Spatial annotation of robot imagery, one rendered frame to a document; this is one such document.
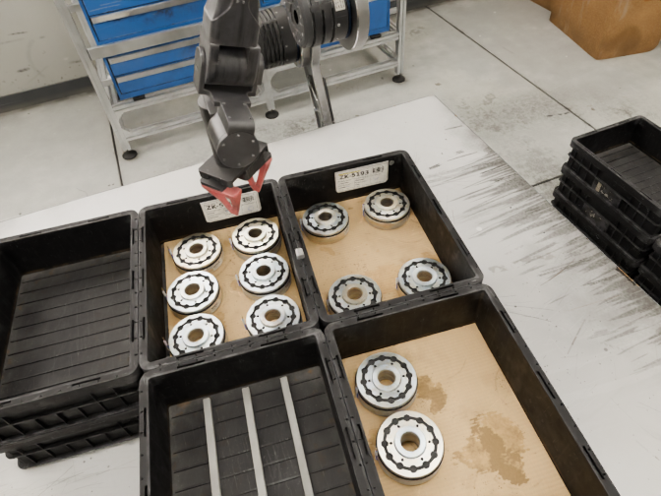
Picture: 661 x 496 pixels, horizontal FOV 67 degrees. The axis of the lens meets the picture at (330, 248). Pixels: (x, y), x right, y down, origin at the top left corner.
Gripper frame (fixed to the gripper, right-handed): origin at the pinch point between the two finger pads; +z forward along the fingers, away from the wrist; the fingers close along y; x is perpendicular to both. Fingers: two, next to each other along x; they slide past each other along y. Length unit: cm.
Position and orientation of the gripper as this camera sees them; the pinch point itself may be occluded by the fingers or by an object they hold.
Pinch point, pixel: (244, 198)
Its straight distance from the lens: 86.2
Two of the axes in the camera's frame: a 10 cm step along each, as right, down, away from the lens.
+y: 5.0, -6.8, 5.4
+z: 0.7, 6.5, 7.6
